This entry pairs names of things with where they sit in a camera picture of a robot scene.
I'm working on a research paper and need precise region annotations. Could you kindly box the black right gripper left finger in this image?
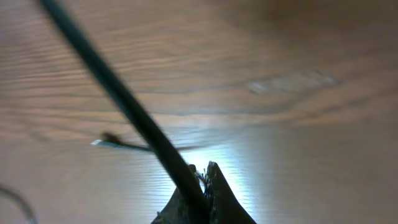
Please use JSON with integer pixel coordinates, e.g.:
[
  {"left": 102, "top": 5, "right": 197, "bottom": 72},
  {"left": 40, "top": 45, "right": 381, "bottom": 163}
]
[{"left": 150, "top": 164, "right": 203, "bottom": 224}]

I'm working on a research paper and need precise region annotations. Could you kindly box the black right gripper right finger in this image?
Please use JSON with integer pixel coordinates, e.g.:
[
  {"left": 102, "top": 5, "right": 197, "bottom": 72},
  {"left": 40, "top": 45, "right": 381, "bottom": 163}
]
[{"left": 207, "top": 161, "right": 256, "bottom": 224}]

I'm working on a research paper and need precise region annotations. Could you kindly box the thin black cable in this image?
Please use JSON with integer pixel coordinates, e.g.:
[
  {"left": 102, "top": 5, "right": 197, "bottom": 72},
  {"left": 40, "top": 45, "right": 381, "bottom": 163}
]
[{"left": 37, "top": 0, "right": 211, "bottom": 224}]

